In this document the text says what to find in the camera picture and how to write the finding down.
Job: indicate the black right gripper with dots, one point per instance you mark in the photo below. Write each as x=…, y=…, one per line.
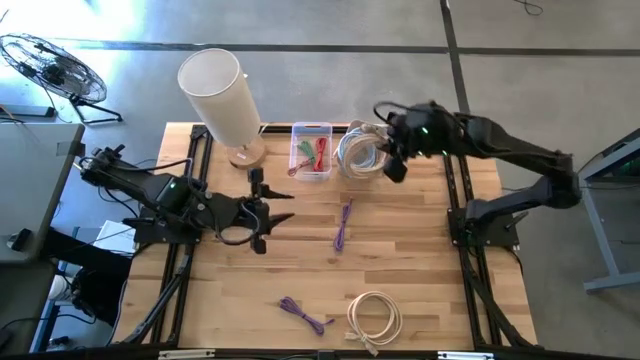
x=402, y=145

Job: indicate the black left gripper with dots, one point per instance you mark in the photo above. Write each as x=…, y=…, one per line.
x=240, y=212

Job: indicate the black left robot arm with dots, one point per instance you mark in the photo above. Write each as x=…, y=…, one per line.
x=160, y=192

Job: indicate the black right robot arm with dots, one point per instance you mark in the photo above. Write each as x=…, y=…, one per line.
x=515, y=150

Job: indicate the grey plastic bin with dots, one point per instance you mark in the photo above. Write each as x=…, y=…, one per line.
x=345, y=175

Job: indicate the clear plastic bin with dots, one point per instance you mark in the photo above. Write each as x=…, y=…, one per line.
x=327, y=150

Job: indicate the white cylinder shade table lamp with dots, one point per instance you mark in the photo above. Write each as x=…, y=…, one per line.
x=220, y=95

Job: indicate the white paper sheet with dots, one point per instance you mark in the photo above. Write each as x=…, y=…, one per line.
x=112, y=235

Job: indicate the grey side table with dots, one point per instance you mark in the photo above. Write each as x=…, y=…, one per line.
x=30, y=190

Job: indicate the small black device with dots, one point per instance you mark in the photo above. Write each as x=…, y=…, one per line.
x=21, y=240

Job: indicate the black floor fan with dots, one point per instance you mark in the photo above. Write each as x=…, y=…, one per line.
x=55, y=70

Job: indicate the black aluminium table frame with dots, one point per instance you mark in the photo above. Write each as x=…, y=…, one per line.
x=277, y=129

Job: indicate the white metal bracket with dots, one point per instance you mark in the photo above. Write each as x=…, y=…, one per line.
x=465, y=355
x=185, y=354

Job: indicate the grey metal table frame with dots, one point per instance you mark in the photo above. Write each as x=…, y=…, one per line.
x=600, y=235

